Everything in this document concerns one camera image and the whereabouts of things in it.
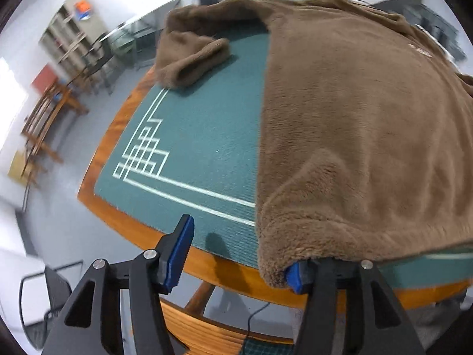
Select person's grey pants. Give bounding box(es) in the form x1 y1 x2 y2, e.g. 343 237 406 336
406 291 468 355

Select black floor cable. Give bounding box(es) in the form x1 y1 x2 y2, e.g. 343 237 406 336
242 301 273 355

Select brown fleece garment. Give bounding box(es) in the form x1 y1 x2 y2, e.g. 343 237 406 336
153 0 473 289

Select green table mat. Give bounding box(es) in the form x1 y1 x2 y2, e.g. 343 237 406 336
94 0 473 290

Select yellow box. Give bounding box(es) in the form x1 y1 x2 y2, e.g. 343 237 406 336
8 150 36 183

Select glass desk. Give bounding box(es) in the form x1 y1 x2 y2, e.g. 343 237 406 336
107 0 185 69

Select wooden chair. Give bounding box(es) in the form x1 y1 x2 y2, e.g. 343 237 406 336
43 78 90 117
159 280 297 355
20 92 64 190

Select black office chair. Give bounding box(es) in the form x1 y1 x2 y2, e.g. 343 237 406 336
18 261 84 352

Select grey cabinet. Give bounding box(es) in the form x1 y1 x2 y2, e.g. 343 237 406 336
371 0 468 62

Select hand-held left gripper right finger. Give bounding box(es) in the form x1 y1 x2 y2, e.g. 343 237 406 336
285 257 426 355

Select window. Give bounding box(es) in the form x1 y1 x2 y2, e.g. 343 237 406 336
0 57 29 149

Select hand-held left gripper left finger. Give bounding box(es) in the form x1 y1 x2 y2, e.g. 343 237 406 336
42 214 195 355

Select beige shelving cabinet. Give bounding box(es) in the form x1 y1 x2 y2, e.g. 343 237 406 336
39 0 108 82

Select orange and blue sticker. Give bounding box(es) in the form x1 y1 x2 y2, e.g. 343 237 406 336
75 0 93 21

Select red board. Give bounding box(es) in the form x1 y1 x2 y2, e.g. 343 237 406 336
30 64 58 93

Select round wooden table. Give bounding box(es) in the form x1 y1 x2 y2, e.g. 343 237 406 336
77 0 471 310

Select dark metal chair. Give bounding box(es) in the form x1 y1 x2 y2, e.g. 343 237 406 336
83 33 119 95

